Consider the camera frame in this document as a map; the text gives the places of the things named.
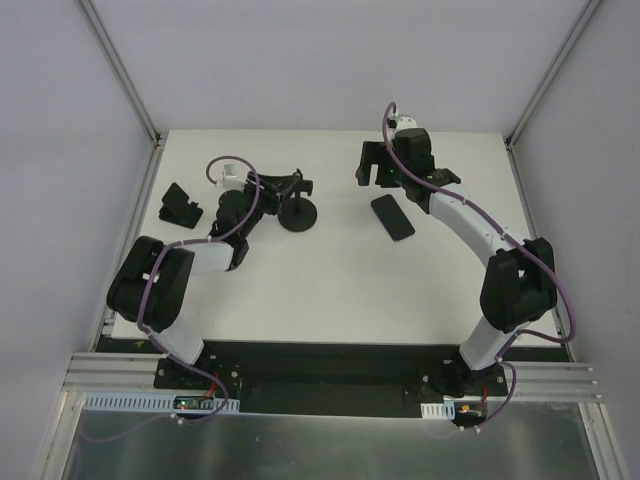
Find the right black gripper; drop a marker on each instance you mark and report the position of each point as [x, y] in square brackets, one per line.
[375, 163]

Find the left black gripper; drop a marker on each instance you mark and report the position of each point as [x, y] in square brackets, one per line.
[279, 188]

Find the black smartphone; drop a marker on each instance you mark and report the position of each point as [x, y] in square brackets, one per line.
[392, 218]

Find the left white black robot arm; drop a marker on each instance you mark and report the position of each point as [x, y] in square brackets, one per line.
[150, 286]

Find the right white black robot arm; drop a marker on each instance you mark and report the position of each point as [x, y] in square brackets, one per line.
[515, 291]

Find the black round-base phone stand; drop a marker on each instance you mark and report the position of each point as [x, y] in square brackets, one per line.
[298, 214]

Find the black folding phone stand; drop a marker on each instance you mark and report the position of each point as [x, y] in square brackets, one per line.
[178, 209]

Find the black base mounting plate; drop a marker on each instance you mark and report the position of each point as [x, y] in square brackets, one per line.
[352, 380]

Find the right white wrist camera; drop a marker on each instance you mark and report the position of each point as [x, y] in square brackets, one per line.
[398, 123]

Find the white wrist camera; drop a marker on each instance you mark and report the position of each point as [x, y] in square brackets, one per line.
[229, 179]
[398, 123]

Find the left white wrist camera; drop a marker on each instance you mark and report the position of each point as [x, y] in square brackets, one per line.
[229, 179]

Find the right white slotted cable duct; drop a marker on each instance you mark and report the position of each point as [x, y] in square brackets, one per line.
[438, 411]

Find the white slotted cable duct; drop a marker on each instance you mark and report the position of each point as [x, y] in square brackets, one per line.
[438, 411]
[159, 403]

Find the left aluminium frame post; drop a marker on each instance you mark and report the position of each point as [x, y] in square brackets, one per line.
[108, 48]

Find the aluminium frame post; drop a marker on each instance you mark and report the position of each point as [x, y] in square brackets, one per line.
[552, 72]
[108, 48]

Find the right aluminium frame post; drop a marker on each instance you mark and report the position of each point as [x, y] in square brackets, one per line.
[552, 72]

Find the front aluminium rail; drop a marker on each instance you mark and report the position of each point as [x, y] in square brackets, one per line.
[128, 372]

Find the left white slotted cable duct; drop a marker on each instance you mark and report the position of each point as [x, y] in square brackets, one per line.
[159, 403]

